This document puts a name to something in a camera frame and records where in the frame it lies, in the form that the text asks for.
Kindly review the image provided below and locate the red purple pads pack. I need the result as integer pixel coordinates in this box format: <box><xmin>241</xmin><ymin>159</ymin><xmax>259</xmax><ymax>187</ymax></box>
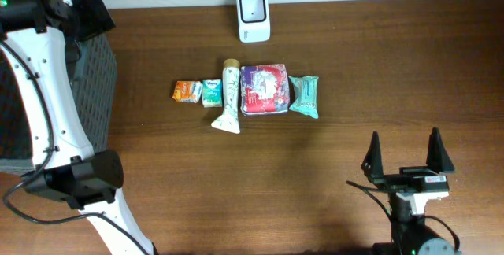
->
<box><xmin>240</xmin><ymin>64</ymin><xmax>290</xmax><ymax>116</ymax></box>

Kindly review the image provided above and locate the white tube with cork cap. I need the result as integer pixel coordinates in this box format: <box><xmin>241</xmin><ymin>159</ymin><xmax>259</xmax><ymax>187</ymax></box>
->
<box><xmin>211</xmin><ymin>58</ymin><xmax>240</xmax><ymax>134</ymax></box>

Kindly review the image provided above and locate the mint green wipes pack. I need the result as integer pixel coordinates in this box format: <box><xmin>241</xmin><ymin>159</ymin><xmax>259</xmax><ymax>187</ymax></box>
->
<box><xmin>289</xmin><ymin>76</ymin><xmax>319</xmax><ymax>119</ymax></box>

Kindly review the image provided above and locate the teal tissue pocket pack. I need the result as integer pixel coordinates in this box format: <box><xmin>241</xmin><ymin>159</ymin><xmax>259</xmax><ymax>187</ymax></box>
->
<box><xmin>202</xmin><ymin>79</ymin><xmax>223</xmax><ymax>108</ymax></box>

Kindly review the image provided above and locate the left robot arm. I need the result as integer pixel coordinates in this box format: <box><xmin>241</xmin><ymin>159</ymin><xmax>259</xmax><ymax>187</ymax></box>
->
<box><xmin>1</xmin><ymin>0</ymin><xmax>156</xmax><ymax>254</ymax></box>

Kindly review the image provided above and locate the dark grey plastic basket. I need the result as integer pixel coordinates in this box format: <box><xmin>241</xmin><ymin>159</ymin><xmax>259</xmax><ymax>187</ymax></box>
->
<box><xmin>0</xmin><ymin>0</ymin><xmax>118</xmax><ymax>176</ymax></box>

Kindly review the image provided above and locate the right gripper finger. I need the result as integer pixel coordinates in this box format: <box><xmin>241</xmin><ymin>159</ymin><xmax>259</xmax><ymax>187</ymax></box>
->
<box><xmin>361</xmin><ymin>131</ymin><xmax>384</xmax><ymax>179</ymax></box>
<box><xmin>426</xmin><ymin>127</ymin><xmax>455</xmax><ymax>173</ymax></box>

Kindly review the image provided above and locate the orange tissue pocket pack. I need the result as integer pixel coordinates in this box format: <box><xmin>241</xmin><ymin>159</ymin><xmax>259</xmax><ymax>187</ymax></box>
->
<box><xmin>172</xmin><ymin>81</ymin><xmax>203</xmax><ymax>103</ymax></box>

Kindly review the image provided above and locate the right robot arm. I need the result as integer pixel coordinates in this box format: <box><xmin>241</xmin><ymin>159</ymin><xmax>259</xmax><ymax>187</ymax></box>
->
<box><xmin>358</xmin><ymin>127</ymin><xmax>461</xmax><ymax>255</ymax></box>

